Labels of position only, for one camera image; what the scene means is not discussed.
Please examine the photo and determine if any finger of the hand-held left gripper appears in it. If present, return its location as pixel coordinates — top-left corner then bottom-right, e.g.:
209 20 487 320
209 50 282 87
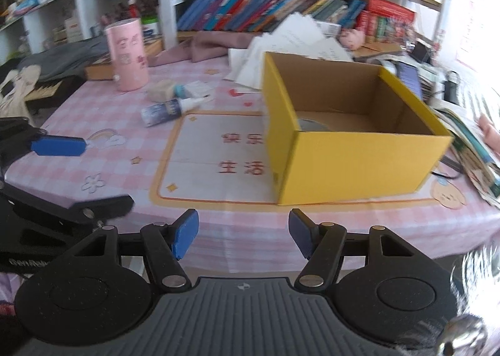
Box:
0 117 89 176
0 180 135 229

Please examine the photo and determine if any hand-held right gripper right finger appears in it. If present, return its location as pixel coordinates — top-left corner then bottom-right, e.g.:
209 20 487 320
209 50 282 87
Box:
288 208 432 289

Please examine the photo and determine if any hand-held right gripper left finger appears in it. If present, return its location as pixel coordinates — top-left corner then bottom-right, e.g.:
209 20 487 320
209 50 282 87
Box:
68 208 200 289

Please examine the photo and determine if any yellow cardboard box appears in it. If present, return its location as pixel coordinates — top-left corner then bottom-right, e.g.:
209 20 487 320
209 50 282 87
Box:
261 52 455 206

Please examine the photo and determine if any pink checked desktop tablecloth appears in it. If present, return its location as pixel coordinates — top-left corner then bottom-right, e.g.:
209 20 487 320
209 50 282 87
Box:
0 55 500 274

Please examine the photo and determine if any grey garment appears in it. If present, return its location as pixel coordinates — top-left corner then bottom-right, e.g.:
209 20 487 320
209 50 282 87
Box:
17 34 114 81

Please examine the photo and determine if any pink cylindrical sticker container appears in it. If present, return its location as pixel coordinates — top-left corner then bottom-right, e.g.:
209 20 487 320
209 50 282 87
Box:
105 17 149 92

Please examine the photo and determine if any blue white glue bottle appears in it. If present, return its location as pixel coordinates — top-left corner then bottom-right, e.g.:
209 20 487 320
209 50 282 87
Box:
141 97 212 127

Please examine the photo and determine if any beige cube eraser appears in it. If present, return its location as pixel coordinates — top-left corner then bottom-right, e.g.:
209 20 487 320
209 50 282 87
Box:
147 80 178 102

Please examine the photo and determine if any white box with red label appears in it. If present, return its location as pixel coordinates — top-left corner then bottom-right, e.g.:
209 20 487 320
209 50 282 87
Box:
64 16 84 42

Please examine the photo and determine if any blue white wipes pack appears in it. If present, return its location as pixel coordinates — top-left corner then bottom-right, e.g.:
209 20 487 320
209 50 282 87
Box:
13 0 42 15

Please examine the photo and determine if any small white box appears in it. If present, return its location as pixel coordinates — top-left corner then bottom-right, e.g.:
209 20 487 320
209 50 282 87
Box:
183 81 215 98

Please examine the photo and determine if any group of pens in holder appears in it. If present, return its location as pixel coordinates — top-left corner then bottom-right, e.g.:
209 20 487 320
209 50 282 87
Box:
99 0 157 29

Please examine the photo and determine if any white shelf unit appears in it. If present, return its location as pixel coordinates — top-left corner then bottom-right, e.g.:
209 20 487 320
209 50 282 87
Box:
0 0 446 64

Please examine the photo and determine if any mauve cloth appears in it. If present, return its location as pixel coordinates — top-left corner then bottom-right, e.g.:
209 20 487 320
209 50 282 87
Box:
150 31 270 67

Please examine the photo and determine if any stack of booklets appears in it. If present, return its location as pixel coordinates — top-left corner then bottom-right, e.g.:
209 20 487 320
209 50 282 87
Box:
427 98 500 208

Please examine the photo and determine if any pile of white paper sheets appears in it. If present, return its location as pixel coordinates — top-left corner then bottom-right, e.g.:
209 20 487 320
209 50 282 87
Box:
223 12 354 93

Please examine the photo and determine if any pink pig plush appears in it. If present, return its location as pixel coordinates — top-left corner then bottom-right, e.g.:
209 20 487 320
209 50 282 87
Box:
339 28 366 48

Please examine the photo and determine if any black power adapter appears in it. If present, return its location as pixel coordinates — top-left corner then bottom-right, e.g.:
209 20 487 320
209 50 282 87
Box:
443 71 462 105

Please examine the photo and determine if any row of slim books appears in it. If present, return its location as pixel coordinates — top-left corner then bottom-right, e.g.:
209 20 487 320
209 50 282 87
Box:
355 10 415 44

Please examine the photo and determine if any row of colourful books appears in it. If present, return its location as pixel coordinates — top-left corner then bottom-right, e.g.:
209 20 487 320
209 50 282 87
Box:
176 0 366 33

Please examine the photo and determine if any red thick dictionary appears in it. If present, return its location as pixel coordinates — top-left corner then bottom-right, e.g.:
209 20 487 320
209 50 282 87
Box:
365 0 415 23

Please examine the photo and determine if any black cable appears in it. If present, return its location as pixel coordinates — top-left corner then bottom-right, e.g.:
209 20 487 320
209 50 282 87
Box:
430 157 465 181

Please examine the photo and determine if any pink wall chart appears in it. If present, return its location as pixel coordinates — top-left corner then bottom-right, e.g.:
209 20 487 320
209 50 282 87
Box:
455 0 500 72

